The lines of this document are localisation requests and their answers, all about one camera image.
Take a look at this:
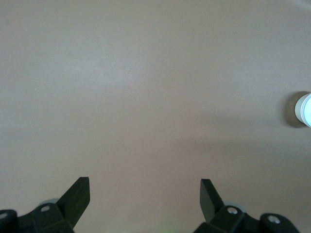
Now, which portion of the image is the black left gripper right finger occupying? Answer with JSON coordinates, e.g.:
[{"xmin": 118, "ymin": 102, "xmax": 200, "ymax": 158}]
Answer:
[{"xmin": 194, "ymin": 179, "xmax": 262, "ymax": 233}]

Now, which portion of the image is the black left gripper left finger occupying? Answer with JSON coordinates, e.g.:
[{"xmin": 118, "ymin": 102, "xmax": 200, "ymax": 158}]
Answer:
[{"xmin": 23, "ymin": 177, "xmax": 91, "ymax": 233}]

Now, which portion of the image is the blue bowl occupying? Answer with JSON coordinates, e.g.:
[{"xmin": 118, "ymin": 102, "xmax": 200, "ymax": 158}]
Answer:
[{"xmin": 304, "ymin": 93, "xmax": 311, "ymax": 127}]

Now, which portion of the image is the white bowl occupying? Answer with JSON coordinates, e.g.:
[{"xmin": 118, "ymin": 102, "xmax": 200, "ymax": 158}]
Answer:
[{"xmin": 294, "ymin": 93, "xmax": 311, "ymax": 128}]

